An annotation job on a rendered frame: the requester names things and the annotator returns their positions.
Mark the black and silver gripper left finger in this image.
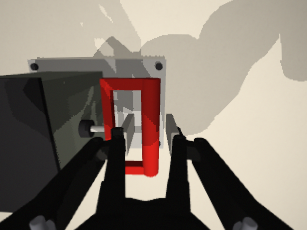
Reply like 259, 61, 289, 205
0, 113, 135, 230

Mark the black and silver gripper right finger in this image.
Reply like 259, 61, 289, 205
161, 114, 294, 230

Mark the black box with red handle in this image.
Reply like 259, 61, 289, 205
0, 71, 161, 213

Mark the grey base plate with bolts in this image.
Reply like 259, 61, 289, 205
27, 59, 166, 149

